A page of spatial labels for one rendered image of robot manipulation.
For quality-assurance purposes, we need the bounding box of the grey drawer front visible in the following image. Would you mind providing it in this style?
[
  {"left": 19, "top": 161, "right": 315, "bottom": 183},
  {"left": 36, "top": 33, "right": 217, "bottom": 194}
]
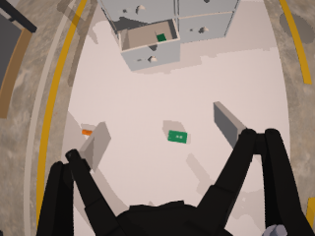
[
  {"left": 118, "top": 19, "right": 180, "bottom": 72},
  {"left": 178, "top": 12, "right": 233, "bottom": 42},
  {"left": 177, "top": 0, "right": 237, "bottom": 16},
  {"left": 101, "top": 0, "right": 174, "bottom": 30}
]

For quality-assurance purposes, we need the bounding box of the orange aa battery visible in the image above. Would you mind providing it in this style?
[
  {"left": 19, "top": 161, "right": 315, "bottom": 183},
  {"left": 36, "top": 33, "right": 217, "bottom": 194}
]
[{"left": 81, "top": 129, "right": 93, "bottom": 136}]

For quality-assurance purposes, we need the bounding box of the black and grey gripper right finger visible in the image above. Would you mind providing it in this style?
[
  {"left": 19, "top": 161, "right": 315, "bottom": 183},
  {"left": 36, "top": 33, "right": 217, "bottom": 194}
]
[{"left": 174, "top": 101, "right": 315, "bottom": 236}]

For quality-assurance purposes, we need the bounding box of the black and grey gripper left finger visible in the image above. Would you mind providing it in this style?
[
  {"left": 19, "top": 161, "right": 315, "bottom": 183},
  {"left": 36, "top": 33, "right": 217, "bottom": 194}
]
[{"left": 35, "top": 121, "right": 127, "bottom": 236}]

